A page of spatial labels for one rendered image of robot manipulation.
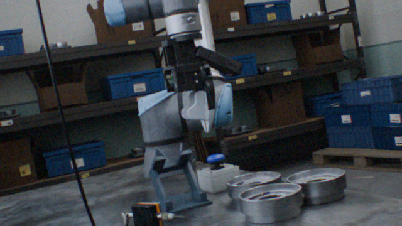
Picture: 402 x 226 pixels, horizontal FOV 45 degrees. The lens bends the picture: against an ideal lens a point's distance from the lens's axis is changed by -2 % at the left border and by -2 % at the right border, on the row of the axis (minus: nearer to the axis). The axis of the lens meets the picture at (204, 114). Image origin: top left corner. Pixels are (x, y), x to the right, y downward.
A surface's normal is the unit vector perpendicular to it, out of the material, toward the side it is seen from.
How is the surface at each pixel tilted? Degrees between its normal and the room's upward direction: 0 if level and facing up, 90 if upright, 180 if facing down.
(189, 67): 90
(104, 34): 90
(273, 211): 90
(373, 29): 90
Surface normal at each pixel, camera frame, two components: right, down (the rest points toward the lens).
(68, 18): 0.41, 0.00
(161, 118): -0.06, 0.08
